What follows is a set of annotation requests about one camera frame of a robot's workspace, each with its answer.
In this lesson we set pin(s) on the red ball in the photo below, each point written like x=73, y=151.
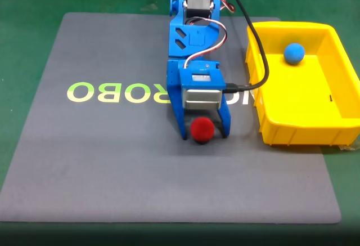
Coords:
x=202, y=129

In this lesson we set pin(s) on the yellow plastic bin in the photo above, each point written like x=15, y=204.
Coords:
x=303, y=94

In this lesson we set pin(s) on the blue ball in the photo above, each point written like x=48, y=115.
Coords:
x=294, y=53

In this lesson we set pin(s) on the grey mat with lettering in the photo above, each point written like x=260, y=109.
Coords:
x=112, y=158

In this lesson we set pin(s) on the clear plastic wrapper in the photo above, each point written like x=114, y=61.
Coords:
x=348, y=147

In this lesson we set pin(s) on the silver and blue camera box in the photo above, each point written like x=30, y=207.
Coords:
x=202, y=98

